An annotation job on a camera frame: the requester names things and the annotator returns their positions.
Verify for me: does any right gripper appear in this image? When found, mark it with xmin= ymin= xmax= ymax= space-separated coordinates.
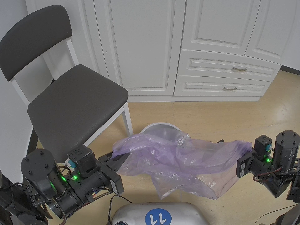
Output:
xmin=236 ymin=155 xmax=273 ymax=179

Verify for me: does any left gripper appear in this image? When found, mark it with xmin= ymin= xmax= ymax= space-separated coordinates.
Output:
xmin=70 ymin=152 xmax=128 ymax=198

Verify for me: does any purple plastic bag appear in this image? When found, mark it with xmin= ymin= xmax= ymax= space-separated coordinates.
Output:
xmin=112 ymin=131 xmax=253 ymax=200

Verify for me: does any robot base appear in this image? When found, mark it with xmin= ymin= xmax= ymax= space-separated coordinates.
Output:
xmin=112 ymin=202 xmax=210 ymax=225

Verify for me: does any white trash bin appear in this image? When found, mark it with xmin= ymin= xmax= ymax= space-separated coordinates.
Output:
xmin=140 ymin=122 xmax=181 ymax=149

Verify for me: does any white chair dark grey seat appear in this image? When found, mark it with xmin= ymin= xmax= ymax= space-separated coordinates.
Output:
xmin=0 ymin=5 xmax=133 ymax=165

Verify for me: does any white wardrobe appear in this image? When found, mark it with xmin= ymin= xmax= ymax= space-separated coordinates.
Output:
xmin=23 ymin=0 xmax=300 ymax=102

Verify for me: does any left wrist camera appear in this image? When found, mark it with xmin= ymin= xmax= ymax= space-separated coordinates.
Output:
xmin=67 ymin=145 xmax=96 ymax=180

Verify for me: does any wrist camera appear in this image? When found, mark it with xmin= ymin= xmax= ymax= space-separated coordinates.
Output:
xmin=67 ymin=145 xmax=96 ymax=180
xmin=254 ymin=135 xmax=273 ymax=161

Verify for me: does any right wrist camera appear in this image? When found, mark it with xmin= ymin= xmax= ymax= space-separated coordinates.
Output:
xmin=254 ymin=135 xmax=273 ymax=161

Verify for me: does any black cable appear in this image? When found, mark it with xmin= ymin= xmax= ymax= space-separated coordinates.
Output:
xmin=108 ymin=195 xmax=133 ymax=225

